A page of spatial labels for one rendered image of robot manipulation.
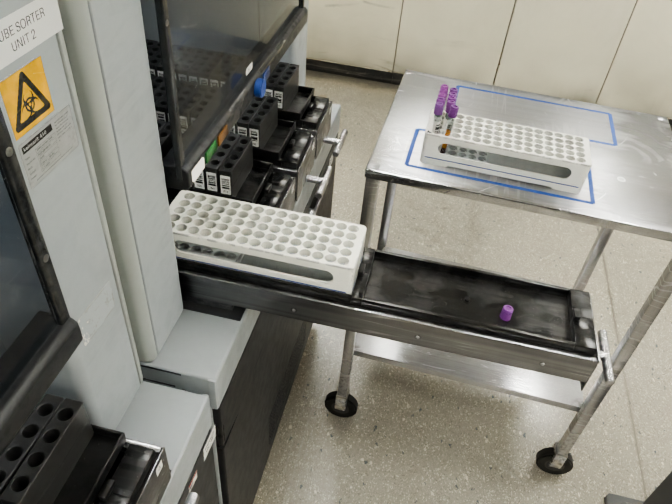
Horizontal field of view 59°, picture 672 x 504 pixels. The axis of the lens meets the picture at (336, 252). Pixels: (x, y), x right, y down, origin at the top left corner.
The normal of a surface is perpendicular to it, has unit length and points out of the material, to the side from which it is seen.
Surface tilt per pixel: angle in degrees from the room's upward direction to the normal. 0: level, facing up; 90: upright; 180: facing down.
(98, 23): 90
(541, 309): 0
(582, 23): 90
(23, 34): 90
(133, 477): 0
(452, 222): 0
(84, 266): 90
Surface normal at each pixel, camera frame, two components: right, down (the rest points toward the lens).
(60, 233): 0.97, 0.20
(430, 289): 0.07, -0.74
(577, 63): -0.21, 0.64
